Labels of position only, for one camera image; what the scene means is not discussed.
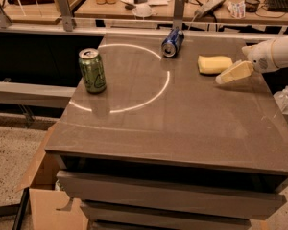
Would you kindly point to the grey power strip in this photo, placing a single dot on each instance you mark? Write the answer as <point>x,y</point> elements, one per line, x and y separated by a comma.
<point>210,6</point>

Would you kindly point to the blue pepsi can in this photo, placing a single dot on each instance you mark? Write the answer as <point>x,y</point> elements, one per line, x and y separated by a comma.
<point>171,44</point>

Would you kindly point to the white printed packet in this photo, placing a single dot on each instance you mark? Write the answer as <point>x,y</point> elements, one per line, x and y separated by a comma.
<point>237,10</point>

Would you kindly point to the clear plastic bottle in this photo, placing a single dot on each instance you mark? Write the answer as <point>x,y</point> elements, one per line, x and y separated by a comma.
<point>281,98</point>

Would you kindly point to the small black bowl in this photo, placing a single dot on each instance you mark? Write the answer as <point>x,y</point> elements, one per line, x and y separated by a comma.
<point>252,5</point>

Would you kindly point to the grey drawer cabinet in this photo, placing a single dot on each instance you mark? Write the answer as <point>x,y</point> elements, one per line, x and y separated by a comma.
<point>167,148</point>

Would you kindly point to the green soda can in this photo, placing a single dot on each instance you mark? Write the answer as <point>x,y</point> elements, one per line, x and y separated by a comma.
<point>92,70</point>

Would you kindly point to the metal bracket middle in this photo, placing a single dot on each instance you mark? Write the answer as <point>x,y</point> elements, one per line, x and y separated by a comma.
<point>67,17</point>

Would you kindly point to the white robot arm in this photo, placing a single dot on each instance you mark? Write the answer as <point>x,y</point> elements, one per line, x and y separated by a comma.
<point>279,52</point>

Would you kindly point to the white face mask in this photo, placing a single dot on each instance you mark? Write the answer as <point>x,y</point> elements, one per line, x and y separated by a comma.
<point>142,11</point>

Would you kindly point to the yellow sponge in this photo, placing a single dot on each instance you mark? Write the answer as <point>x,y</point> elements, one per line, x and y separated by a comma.
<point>213,65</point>

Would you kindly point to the metal bracket right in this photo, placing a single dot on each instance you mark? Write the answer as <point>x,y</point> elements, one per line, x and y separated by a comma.
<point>178,14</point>

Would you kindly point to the cardboard box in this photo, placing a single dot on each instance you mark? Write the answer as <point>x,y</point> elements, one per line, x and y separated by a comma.
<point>51,208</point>

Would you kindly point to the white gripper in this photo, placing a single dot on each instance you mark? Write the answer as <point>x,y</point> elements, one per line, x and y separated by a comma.
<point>261,57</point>

